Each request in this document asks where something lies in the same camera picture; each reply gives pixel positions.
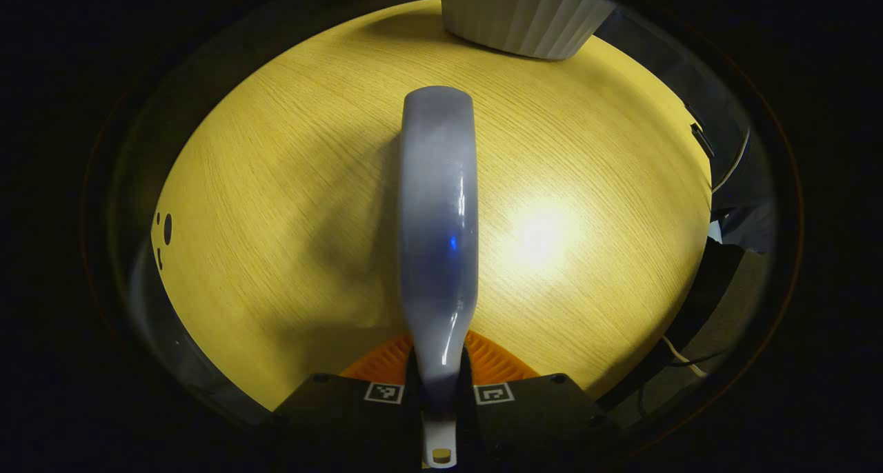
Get white ribbed garbage bin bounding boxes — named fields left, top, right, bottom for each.
left=439, top=0, right=617, bottom=61

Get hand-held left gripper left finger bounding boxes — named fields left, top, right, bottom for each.
left=270, top=331, right=424, bottom=473

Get white cable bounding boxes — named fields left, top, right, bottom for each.
left=661, top=334, right=710, bottom=379

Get small grey broom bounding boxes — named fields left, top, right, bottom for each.
left=398, top=85, right=481, bottom=471

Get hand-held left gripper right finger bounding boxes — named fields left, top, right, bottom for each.
left=458, top=330, right=612, bottom=473

